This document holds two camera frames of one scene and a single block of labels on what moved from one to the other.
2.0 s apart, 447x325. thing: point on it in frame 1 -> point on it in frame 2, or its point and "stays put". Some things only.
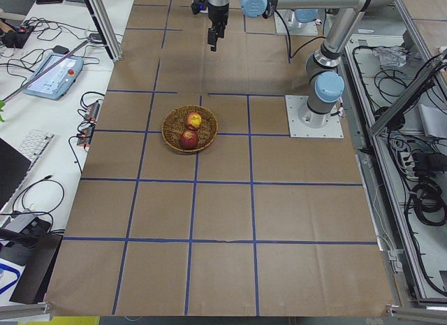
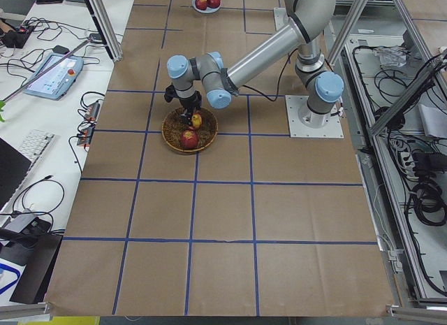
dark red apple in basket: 189,139 stays put
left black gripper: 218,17 -> 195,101
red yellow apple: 194,121 stays put
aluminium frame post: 103,24 stays put
